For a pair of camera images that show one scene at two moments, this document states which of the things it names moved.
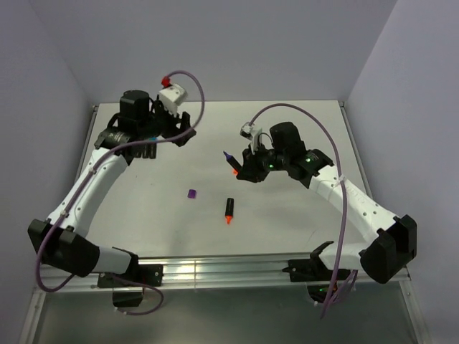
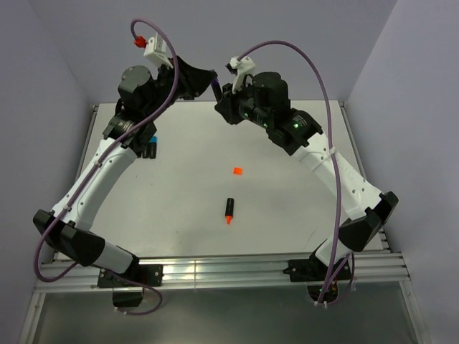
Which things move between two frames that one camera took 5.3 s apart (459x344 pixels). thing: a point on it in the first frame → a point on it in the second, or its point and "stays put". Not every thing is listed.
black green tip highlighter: [145, 154] stays put
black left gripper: [173, 120] → [194, 82]
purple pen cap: [191, 193] → [214, 79]
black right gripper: [251, 170] → [226, 107]
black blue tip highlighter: [152, 150] stays put
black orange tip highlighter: [229, 209] stays put
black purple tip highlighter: [232, 161] → [217, 89]
